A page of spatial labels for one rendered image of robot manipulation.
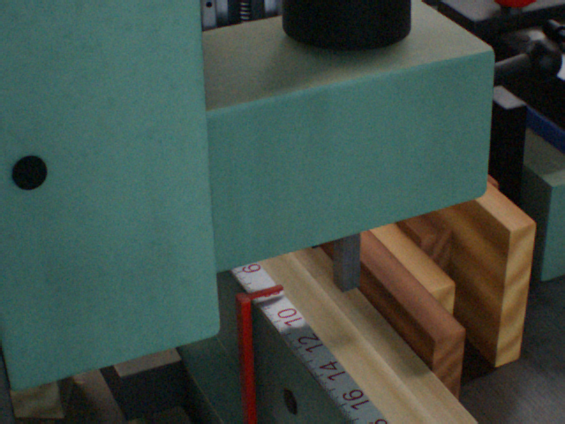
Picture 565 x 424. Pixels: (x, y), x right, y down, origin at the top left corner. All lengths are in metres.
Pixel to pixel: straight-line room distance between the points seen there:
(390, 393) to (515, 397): 0.09
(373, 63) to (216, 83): 0.06
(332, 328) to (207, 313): 0.11
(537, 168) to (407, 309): 0.14
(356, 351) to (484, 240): 0.09
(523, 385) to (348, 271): 0.10
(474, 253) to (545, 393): 0.07
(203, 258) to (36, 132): 0.08
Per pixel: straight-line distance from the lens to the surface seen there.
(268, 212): 0.43
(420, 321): 0.48
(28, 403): 0.68
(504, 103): 0.57
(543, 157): 0.60
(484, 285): 0.54
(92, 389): 0.70
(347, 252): 0.50
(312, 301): 0.50
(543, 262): 0.60
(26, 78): 0.33
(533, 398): 0.54
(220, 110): 0.40
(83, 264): 0.37
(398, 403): 0.45
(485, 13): 0.65
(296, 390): 0.48
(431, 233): 0.54
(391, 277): 0.51
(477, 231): 0.53
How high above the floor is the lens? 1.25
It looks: 32 degrees down
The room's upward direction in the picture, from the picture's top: 2 degrees counter-clockwise
